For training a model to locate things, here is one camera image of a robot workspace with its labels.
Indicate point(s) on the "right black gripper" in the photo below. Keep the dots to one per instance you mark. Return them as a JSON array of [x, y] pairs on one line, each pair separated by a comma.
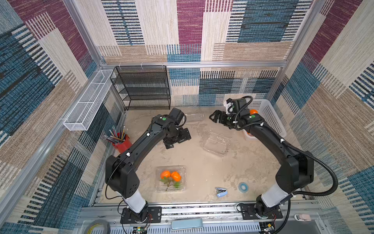
[[221, 118]]

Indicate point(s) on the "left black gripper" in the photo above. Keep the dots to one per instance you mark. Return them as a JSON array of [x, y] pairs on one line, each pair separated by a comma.
[[185, 137]]

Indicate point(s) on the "clear clamshell container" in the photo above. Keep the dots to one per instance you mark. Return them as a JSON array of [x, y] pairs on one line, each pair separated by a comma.
[[160, 187], [195, 117], [215, 143]]

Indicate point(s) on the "orange pair with leaves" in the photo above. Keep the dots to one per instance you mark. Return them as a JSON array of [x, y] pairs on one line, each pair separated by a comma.
[[253, 111]]

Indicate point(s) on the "clear clamshell container front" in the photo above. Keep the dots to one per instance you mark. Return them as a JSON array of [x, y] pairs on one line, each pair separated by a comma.
[[160, 187]]

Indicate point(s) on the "white plastic perforated basket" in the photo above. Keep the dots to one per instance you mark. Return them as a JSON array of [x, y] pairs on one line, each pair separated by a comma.
[[266, 111]]

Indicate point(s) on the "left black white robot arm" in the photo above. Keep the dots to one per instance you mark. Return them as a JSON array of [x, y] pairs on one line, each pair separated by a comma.
[[120, 171]]

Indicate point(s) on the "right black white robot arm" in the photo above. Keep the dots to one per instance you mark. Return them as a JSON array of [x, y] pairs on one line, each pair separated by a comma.
[[295, 172]]

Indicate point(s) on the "red pencil cup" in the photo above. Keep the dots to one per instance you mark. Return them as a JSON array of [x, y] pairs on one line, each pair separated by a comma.
[[119, 139]]

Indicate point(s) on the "blue stapler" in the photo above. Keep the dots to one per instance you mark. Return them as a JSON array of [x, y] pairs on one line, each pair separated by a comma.
[[221, 192]]

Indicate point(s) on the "blue tape roll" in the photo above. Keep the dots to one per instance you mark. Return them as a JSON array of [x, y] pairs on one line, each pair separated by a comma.
[[243, 187]]

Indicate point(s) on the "light blue bar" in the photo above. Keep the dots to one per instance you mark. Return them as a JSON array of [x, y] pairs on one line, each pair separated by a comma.
[[184, 224]]

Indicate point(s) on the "pink white small device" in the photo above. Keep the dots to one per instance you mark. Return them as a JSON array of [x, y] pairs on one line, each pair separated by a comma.
[[302, 217]]

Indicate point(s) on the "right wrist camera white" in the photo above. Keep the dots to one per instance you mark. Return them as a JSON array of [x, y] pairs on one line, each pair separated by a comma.
[[233, 106]]

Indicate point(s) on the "black wire shelf rack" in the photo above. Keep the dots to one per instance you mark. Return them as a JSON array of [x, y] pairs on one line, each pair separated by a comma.
[[142, 87]]

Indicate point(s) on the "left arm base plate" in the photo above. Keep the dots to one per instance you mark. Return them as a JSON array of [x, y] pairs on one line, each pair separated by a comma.
[[148, 214]]

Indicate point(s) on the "white wire mesh tray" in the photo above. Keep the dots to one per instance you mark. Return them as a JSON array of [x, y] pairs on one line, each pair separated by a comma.
[[83, 113]]

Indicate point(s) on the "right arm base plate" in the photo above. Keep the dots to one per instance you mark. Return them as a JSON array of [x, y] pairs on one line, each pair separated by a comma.
[[252, 211]]

